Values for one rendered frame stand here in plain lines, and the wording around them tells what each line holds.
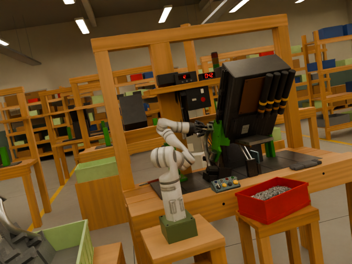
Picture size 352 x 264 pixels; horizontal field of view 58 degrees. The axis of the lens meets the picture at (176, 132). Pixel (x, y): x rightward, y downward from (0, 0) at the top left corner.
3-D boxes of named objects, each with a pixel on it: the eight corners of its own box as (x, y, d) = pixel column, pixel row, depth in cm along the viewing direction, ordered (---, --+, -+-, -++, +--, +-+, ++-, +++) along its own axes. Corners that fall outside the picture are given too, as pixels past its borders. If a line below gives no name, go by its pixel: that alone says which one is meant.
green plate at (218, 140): (229, 153, 201) (232, 121, 200) (217, 153, 199) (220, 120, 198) (222, 151, 212) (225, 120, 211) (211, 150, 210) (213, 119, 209)
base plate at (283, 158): (323, 161, 209) (323, 157, 208) (163, 202, 183) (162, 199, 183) (286, 152, 249) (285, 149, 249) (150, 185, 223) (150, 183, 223)
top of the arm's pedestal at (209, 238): (226, 245, 136) (224, 237, 135) (154, 268, 128) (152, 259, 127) (200, 220, 167) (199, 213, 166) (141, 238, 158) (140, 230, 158)
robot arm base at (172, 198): (189, 216, 143) (183, 180, 141) (171, 223, 140) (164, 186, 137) (180, 210, 152) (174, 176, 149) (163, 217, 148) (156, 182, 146)
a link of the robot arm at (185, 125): (184, 129, 215) (175, 129, 213) (188, 118, 207) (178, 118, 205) (185, 140, 209) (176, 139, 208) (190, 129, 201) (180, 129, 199)
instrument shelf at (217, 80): (268, 74, 232) (268, 68, 232) (150, 95, 211) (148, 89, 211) (252, 77, 256) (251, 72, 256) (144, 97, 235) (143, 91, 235)
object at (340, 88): (344, 105, 1136) (342, 84, 1127) (362, 105, 1057) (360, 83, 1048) (315, 111, 1115) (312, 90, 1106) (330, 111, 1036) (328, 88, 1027)
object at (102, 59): (303, 146, 258) (287, 25, 246) (122, 190, 223) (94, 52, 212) (296, 145, 267) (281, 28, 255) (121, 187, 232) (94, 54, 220)
